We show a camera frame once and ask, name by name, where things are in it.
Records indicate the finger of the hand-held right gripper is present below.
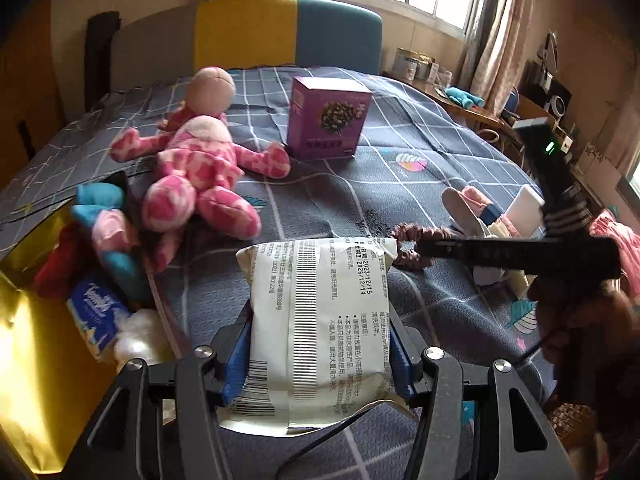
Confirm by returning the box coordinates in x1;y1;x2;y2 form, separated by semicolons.
415;238;501;263

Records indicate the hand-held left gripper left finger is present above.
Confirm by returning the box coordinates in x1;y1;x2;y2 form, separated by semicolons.
65;305;253;480

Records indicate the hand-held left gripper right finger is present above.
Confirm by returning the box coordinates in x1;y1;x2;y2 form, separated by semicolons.
385;305;573;480

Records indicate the mauve hair scrunchie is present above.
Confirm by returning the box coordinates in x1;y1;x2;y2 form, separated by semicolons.
390;223;454;274

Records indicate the white knitted glove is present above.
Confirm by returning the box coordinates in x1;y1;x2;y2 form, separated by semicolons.
442;187;507;287

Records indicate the pale yellow sponge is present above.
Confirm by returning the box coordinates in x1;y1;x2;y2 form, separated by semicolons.
510;272;534;302

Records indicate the white sponge block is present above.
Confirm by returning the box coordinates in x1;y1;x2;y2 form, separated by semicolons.
507;184;546;239

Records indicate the white snack packet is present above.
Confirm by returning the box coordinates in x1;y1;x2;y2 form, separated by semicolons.
215;236;424;436

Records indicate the clear plastic bag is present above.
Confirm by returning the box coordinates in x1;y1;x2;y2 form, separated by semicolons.
115;309;167;367

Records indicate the blue tissue pack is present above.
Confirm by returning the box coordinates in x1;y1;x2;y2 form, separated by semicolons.
66;275;134;364

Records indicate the blue and pink plush toy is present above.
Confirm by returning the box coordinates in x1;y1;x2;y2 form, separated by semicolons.
70;182;152;302

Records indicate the red cloth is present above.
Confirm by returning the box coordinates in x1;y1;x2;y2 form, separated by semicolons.
34;220;101;302

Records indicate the gold tin box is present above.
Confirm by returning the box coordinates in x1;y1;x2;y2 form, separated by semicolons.
0;170;177;476

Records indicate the person's right hand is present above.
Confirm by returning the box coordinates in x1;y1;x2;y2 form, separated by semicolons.
529;277;636;362

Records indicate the pink patterned cloth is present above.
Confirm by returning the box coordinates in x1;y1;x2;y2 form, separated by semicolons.
590;210;640;307

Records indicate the white cabinet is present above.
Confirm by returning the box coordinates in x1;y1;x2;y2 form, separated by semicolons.
550;125;582;162

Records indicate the wooden desk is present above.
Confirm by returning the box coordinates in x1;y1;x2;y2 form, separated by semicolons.
382;70;522;152

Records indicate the teal plush toy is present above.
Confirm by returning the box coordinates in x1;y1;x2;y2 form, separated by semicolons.
445;86;486;109

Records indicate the black and white speaker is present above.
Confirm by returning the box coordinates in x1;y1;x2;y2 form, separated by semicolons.
522;60;574;122

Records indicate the purple cardboard box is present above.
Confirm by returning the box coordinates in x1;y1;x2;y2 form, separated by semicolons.
286;76;374;160

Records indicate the metal tin can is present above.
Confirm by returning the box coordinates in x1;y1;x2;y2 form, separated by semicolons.
392;48;434;82

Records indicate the pink spotted plush doll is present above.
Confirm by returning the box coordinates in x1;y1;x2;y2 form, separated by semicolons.
110;66;292;273

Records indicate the grey yellow blue headboard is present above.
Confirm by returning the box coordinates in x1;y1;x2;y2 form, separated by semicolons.
112;0;384;102

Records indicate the black rolled mat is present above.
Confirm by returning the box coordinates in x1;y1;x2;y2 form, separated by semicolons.
85;12;124;112

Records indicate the wooden wardrobe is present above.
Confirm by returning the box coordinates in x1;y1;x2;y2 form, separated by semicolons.
0;0;67;187

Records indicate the black cable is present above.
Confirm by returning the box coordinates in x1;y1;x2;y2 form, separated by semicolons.
519;329;567;362
279;394;397;480

